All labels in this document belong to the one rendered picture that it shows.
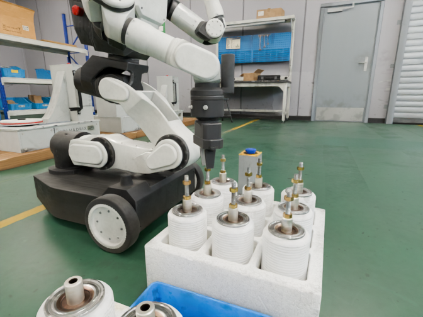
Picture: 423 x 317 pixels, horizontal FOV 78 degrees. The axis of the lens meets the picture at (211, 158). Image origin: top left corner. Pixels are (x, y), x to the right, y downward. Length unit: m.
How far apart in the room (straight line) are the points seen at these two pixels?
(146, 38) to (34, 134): 1.95
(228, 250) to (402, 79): 5.34
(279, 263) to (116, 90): 0.81
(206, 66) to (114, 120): 2.69
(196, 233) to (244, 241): 0.12
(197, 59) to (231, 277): 0.48
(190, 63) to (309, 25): 5.21
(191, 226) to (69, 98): 2.45
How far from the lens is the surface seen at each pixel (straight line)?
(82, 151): 1.22
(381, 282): 0.96
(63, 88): 2.92
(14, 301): 0.93
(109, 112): 3.31
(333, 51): 5.69
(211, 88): 0.65
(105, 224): 0.97
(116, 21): 0.72
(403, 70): 5.74
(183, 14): 1.29
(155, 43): 0.69
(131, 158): 1.11
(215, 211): 0.72
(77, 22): 1.16
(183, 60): 0.65
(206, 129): 0.65
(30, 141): 2.52
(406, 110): 5.77
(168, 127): 0.98
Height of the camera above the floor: 0.53
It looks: 14 degrees down
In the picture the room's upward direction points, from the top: straight up
